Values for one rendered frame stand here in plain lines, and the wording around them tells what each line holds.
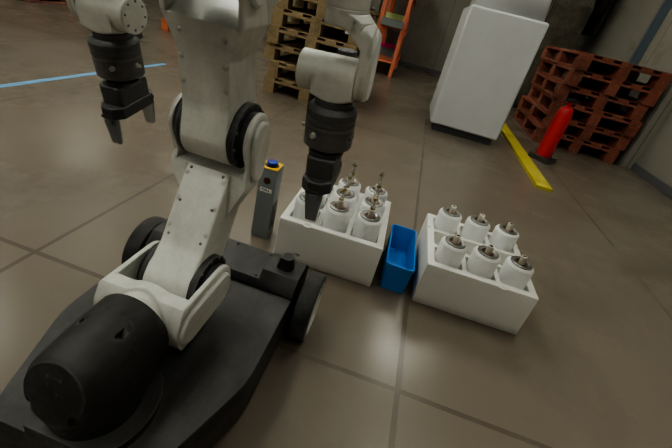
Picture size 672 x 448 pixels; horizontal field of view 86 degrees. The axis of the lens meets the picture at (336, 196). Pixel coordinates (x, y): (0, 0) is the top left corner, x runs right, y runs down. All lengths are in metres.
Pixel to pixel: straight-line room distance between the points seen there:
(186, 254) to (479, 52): 3.27
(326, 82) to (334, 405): 0.81
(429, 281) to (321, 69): 0.96
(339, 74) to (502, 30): 3.20
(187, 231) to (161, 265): 0.09
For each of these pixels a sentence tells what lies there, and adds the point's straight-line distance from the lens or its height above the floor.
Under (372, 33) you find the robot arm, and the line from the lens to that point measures 0.58.
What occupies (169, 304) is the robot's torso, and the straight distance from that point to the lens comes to 0.78.
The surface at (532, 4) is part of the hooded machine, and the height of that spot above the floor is 1.24.
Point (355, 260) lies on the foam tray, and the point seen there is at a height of 0.10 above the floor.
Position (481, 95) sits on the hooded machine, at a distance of 3.77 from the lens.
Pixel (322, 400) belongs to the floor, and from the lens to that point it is 1.08.
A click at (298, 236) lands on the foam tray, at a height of 0.12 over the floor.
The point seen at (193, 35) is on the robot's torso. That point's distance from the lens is 0.72.
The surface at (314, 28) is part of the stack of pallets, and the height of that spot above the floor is 0.65.
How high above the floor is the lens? 0.90
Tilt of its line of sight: 28 degrees down
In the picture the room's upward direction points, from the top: 14 degrees clockwise
